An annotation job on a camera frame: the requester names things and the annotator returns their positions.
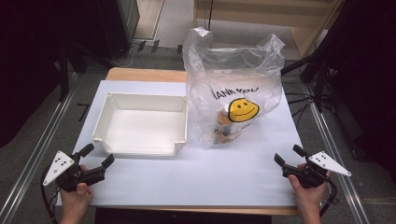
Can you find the clear smiley plastic bag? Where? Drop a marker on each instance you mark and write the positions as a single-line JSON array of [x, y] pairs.
[[218, 71]]

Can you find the aluminium floor rail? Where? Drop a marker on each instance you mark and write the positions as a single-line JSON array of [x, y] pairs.
[[34, 155], [336, 161]]

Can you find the light wooden shelf unit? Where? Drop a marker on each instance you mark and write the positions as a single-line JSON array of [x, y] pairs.
[[249, 9]]

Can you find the orange juice bottle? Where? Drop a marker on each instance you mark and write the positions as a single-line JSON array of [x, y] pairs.
[[223, 120]]

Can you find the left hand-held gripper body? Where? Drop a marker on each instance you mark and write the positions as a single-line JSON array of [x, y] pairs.
[[77, 175]]

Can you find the dark cabinet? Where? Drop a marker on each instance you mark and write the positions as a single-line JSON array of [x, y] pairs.
[[118, 25]]

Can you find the black tripod stand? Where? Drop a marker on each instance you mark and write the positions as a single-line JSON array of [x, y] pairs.
[[317, 68]]

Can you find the person's right hand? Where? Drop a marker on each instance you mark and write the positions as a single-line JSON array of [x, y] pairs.
[[308, 199]]

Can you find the person's left hand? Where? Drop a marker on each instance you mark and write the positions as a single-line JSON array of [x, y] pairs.
[[76, 202]]

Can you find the white plastic bin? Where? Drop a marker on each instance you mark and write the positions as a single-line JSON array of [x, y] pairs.
[[143, 130]]

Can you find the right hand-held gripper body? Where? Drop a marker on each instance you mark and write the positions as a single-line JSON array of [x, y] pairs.
[[313, 177]]

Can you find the small black floor block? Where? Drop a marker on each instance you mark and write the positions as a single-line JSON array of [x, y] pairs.
[[179, 49], [155, 46], [141, 45]]

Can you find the black curtain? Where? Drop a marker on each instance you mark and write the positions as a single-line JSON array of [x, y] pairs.
[[370, 77], [25, 62]]

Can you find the wooden table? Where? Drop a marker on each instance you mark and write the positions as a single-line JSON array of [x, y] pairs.
[[140, 74]]

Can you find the black stand post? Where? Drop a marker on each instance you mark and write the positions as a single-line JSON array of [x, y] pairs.
[[63, 77]]

